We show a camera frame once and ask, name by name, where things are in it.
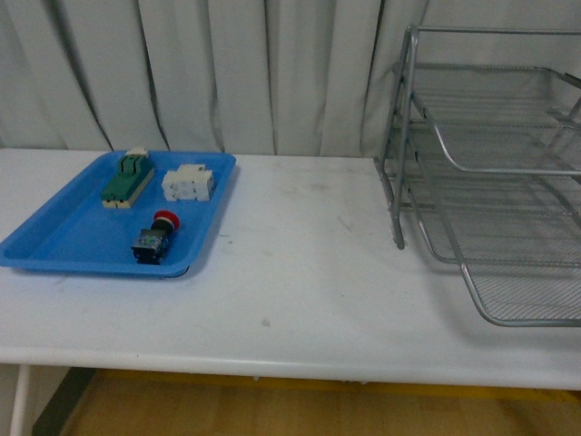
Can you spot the red emergency stop button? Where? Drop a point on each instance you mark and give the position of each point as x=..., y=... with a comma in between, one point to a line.
x=151, y=245

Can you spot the silver three-tier mesh rack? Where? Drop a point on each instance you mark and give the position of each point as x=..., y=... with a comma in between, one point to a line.
x=483, y=146

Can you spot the white circuit breaker block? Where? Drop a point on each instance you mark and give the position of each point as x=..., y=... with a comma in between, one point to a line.
x=189, y=182

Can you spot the white curtain backdrop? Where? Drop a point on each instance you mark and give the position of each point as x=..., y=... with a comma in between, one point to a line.
x=243, y=77

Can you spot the blue plastic tray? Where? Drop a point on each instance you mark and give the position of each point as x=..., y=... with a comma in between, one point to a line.
x=74, y=233

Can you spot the white table leg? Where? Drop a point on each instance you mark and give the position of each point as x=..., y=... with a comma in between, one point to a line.
x=19, y=425

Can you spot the green knife switch block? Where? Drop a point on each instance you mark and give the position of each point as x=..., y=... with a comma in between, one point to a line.
x=134, y=171

